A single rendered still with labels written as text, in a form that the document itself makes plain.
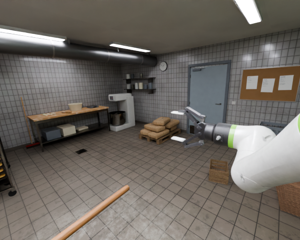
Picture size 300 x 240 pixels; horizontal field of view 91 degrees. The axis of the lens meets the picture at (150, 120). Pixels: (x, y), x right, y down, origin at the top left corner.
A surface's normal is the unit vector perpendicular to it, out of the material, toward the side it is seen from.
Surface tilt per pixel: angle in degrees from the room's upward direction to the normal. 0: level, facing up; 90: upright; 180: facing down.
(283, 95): 90
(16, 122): 90
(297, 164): 119
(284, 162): 113
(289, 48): 90
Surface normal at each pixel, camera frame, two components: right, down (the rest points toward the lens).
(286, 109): -0.65, 0.22
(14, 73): 0.75, 0.14
